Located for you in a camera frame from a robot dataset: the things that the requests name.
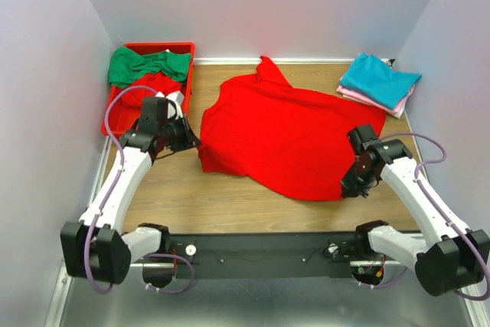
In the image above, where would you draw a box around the purple cable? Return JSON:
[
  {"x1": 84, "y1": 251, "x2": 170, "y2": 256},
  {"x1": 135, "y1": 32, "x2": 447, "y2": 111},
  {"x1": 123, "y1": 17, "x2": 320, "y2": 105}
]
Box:
[
  {"x1": 83, "y1": 85, "x2": 196, "y2": 294},
  {"x1": 355, "y1": 132, "x2": 490, "y2": 301}
]

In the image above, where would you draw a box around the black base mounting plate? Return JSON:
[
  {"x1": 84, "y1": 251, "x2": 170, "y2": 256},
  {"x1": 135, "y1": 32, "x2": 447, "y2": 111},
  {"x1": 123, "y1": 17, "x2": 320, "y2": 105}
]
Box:
[{"x1": 169, "y1": 231, "x2": 381, "y2": 280}]

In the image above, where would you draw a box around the folded teal t shirt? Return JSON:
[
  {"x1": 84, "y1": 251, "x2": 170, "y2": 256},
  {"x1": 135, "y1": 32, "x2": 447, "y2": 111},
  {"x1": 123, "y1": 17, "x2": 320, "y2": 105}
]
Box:
[{"x1": 340, "y1": 53, "x2": 422, "y2": 110}]

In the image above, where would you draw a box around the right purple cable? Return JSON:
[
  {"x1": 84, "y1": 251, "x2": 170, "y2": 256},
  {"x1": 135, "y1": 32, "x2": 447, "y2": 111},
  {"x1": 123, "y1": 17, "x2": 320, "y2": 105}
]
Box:
[{"x1": 355, "y1": 132, "x2": 490, "y2": 301}]

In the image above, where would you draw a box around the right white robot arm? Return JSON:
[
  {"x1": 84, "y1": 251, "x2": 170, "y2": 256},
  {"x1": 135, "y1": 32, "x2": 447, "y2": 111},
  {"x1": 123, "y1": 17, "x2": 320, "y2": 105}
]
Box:
[{"x1": 341, "y1": 125, "x2": 489, "y2": 296}]

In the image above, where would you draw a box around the folded pink t shirt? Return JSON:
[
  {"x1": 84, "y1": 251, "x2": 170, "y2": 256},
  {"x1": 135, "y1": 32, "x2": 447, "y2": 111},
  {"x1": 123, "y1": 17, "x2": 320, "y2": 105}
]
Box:
[{"x1": 336, "y1": 86, "x2": 415, "y2": 119}]

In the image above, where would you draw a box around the red t shirt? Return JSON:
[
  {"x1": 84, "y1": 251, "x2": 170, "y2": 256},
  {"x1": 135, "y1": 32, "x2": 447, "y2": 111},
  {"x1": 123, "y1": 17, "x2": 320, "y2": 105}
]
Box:
[
  {"x1": 120, "y1": 72, "x2": 181, "y2": 108},
  {"x1": 198, "y1": 57, "x2": 386, "y2": 201}
]

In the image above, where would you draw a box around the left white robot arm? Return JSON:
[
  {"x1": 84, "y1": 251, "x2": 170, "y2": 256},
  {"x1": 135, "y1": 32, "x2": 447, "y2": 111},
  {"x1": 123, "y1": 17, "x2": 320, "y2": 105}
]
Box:
[{"x1": 60, "y1": 93, "x2": 201, "y2": 293}]

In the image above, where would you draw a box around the green t shirt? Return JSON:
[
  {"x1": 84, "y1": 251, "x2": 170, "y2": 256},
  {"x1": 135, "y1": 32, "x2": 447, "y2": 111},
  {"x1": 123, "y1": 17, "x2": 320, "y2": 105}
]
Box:
[{"x1": 108, "y1": 47, "x2": 191, "y2": 89}]

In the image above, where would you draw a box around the aluminium frame rail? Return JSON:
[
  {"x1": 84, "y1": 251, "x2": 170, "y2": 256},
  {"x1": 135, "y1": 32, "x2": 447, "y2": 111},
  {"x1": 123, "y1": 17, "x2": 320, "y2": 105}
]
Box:
[{"x1": 49, "y1": 150, "x2": 489, "y2": 326}]

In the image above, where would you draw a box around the folded white t shirt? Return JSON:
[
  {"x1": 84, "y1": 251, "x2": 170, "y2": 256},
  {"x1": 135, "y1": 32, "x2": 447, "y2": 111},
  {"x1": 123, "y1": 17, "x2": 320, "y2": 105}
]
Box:
[{"x1": 387, "y1": 101, "x2": 405, "y2": 119}]

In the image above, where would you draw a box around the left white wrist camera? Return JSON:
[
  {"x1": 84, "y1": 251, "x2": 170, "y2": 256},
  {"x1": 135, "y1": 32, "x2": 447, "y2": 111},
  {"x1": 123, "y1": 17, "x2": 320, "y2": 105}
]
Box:
[{"x1": 155, "y1": 91, "x2": 184, "y2": 119}]

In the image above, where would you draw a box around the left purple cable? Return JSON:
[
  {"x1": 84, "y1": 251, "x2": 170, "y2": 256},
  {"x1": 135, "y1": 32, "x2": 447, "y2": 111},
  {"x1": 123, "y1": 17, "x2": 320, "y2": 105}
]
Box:
[{"x1": 83, "y1": 85, "x2": 196, "y2": 294}]

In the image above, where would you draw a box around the red plastic bin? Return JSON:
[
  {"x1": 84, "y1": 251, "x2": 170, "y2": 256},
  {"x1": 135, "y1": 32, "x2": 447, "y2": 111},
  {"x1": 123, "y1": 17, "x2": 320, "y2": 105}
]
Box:
[{"x1": 108, "y1": 41, "x2": 195, "y2": 136}]

